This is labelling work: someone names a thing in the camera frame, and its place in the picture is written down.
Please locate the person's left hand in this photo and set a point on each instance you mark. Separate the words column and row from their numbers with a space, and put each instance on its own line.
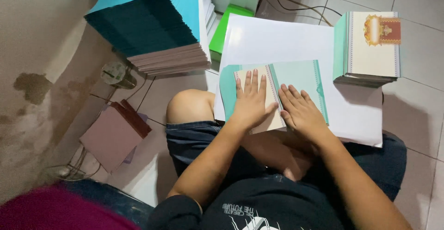
column 250, row 106

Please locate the person's right hand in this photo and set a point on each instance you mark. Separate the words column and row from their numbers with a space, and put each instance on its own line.
column 303, row 113

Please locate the teal and cream card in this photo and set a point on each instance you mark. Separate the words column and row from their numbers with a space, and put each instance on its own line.
column 298, row 79

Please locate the large white paper sheet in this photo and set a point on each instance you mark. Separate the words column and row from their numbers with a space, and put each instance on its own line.
column 277, row 39

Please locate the green box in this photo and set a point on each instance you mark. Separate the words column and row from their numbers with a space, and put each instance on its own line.
column 225, row 32

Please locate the stack of ornate printed cards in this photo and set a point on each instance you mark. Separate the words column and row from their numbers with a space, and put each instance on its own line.
column 371, row 46

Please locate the stack of white paper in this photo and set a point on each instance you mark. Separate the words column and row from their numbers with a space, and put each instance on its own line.
column 209, row 11

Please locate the stack of turquoise paper sheets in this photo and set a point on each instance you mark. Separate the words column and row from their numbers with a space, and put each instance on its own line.
column 152, row 25

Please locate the brown cardboard booklet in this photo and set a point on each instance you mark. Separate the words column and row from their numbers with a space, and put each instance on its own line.
column 116, row 136

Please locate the round tape dispenser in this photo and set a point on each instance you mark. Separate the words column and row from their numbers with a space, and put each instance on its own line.
column 116, row 74

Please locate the blue mat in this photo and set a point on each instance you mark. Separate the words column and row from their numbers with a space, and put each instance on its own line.
column 114, row 200

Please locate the magenta cloth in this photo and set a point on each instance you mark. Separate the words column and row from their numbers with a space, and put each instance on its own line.
column 59, row 209

